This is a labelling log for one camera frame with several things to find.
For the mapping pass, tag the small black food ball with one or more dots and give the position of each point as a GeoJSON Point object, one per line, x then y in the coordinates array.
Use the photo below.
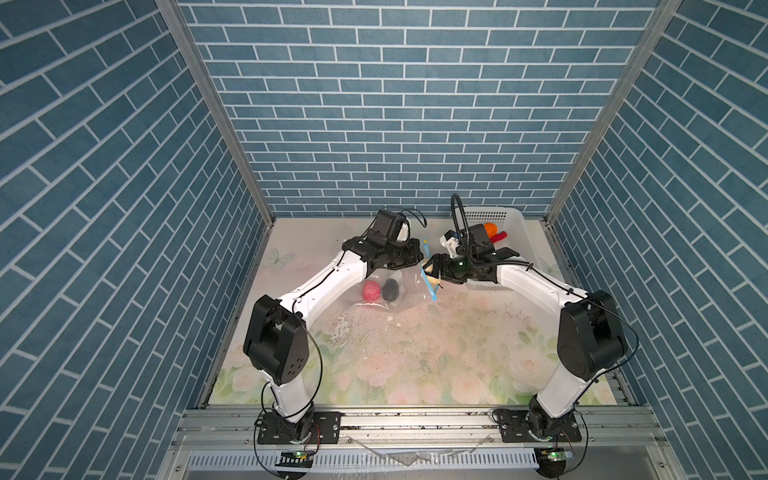
{"type": "Point", "coordinates": [391, 290]}

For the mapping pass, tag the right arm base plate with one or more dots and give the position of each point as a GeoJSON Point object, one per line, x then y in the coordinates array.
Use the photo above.
{"type": "Point", "coordinates": [537, 425]}

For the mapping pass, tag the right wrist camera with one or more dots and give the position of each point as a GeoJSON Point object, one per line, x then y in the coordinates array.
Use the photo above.
{"type": "Point", "coordinates": [451, 242]}

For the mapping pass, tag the aluminium mounting rail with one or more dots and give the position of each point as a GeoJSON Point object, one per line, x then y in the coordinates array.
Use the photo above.
{"type": "Point", "coordinates": [460, 442]}

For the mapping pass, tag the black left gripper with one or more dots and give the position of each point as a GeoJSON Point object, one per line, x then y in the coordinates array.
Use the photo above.
{"type": "Point", "coordinates": [412, 257]}

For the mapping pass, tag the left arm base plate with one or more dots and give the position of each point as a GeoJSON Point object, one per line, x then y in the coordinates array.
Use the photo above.
{"type": "Point", "coordinates": [300, 427]}

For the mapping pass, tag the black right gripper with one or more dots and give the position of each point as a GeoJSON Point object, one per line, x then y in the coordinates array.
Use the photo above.
{"type": "Point", "coordinates": [445, 272]}

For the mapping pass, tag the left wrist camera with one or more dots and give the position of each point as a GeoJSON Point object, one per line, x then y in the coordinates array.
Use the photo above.
{"type": "Point", "coordinates": [385, 228]}

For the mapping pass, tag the white plastic perforated basket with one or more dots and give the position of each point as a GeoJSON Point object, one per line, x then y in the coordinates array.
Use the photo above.
{"type": "Point", "coordinates": [516, 240]}

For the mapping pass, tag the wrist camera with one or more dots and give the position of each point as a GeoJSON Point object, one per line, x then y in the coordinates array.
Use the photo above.
{"type": "Point", "coordinates": [385, 228]}
{"type": "Point", "coordinates": [451, 242]}

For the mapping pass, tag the clear zip top bag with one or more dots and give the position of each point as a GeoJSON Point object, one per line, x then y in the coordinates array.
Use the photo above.
{"type": "Point", "coordinates": [350, 311]}

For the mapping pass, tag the red chili pepper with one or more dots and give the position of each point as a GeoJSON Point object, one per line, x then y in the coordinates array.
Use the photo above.
{"type": "Point", "coordinates": [498, 237]}

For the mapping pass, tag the pink round food ball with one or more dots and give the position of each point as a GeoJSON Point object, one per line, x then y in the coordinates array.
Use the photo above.
{"type": "Point", "coordinates": [371, 291]}

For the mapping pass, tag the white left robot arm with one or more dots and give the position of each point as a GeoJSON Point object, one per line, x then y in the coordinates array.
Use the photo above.
{"type": "Point", "coordinates": [277, 340]}

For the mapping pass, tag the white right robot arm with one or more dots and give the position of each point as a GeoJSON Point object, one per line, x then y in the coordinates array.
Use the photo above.
{"type": "Point", "coordinates": [590, 338]}

